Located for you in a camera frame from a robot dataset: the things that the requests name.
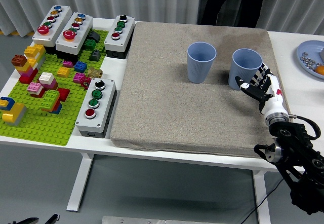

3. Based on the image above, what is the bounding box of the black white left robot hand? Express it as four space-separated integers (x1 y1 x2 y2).
14 213 61 224

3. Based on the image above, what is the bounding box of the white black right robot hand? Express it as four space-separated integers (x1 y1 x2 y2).
234 61 289 118

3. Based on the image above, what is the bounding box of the blue ribbed plastic cup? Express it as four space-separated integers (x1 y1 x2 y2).
187 41 217 84
227 48 263 91

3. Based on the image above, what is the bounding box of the white table leg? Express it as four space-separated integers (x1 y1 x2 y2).
252 169 271 224
66 153 95 212

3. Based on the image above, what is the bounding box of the light blue plate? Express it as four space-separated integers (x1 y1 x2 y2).
296 40 324 79

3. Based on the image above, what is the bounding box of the green toy brick baseplate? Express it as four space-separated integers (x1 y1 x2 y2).
0 28 110 146

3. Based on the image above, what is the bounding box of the grey-brown fabric mat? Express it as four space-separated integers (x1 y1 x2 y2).
110 21 291 159

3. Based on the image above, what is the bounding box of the grey toy brick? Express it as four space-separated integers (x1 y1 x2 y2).
5 106 28 127

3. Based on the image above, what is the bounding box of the person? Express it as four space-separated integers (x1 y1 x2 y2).
197 0 271 28

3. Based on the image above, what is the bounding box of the large yellow toy brick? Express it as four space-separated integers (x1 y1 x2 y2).
2 102 26 123

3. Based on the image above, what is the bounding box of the grey four-button control box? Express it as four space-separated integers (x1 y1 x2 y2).
103 15 136 59
75 77 118 139

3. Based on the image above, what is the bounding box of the green toy brick stack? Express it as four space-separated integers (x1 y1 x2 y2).
38 89 61 111

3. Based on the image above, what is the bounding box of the red toy brick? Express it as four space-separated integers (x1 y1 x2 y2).
19 68 38 84
57 88 71 102

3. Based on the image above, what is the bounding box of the blue toy brick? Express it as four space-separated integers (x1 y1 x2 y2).
74 61 88 73
0 96 16 111

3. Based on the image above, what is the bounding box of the light pink toy brick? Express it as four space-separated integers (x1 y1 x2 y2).
27 82 44 94

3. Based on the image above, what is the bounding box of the white toy brick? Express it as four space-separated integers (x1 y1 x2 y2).
39 71 55 84

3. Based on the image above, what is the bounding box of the brown toy brick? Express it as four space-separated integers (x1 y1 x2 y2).
11 54 28 67

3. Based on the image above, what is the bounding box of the dark green toy brick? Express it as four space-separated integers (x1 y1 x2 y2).
84 38 96 51

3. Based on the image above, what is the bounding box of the grey five-button control box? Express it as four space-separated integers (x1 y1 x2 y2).
55 11 94 62
31 5 73 55

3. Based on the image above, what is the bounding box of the yellow floor marking tape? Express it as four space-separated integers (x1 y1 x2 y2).
0 30 36 36

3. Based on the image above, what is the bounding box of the black floor cable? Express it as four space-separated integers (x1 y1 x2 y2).
239 178 284 224

